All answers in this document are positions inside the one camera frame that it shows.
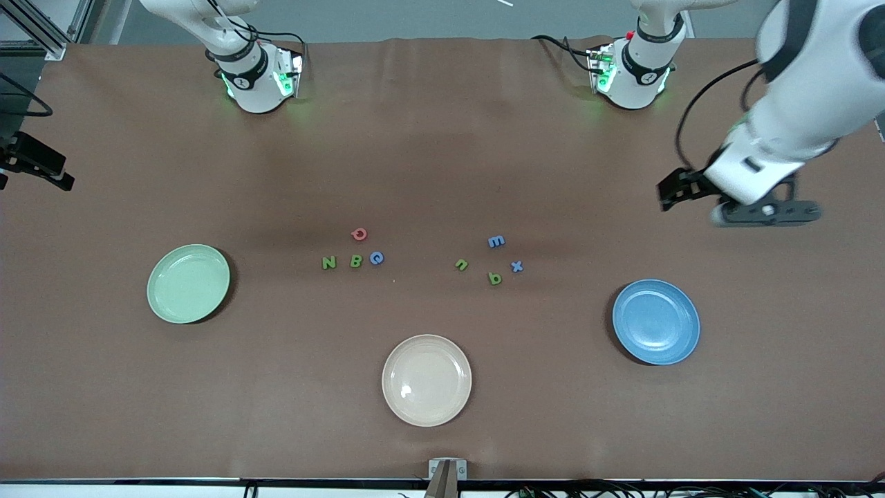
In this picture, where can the blue letter C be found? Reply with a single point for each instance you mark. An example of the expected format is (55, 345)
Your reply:
(373, 259)

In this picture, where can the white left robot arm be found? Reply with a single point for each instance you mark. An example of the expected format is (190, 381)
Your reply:
(816, 83)

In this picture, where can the brown table mat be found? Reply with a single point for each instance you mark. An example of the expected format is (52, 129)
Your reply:
(442, 173)

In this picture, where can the red letter Q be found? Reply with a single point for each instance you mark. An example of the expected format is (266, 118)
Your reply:
(355, 235)

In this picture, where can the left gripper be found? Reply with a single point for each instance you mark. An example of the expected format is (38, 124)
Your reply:
(693, 182)

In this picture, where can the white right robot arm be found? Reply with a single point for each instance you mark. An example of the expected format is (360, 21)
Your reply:
(252, 83)

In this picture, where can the aluminium frame profile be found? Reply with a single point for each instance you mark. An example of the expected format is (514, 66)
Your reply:
(41, 28)

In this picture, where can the green letter q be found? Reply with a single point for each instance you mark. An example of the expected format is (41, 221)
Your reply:
(491, 277)

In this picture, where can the blue plate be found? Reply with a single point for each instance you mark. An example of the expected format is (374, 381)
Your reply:
(655, 322)

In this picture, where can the grey metal camera bracket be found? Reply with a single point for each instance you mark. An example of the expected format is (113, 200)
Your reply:
(447, 470)

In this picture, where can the light green plate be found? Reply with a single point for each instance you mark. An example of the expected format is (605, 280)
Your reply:
(188, 283)

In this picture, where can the blue letter m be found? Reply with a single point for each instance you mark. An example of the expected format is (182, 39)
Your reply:
(496, 241)

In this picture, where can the beige plate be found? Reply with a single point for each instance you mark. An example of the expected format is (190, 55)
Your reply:
(426, 380)

